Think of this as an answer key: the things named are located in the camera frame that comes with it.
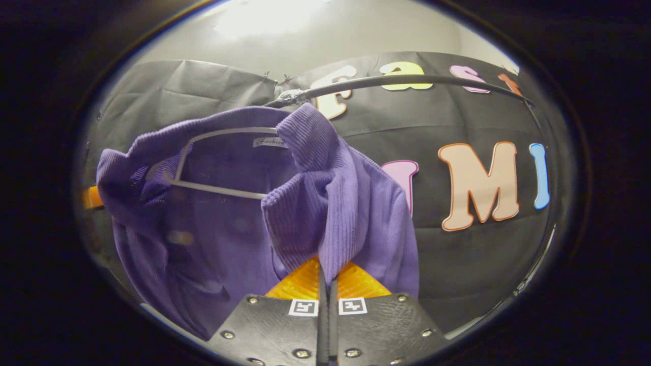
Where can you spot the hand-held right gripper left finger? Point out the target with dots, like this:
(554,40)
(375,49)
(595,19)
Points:
(274,330)

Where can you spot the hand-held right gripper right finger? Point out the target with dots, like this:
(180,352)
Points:
(381,330)

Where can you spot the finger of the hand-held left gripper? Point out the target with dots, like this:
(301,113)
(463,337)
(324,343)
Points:
(92,198)

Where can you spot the white clothes hanger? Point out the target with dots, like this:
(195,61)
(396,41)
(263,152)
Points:
(218,189)

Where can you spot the black clothes rack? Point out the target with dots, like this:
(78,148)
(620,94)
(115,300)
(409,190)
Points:
(407,80)

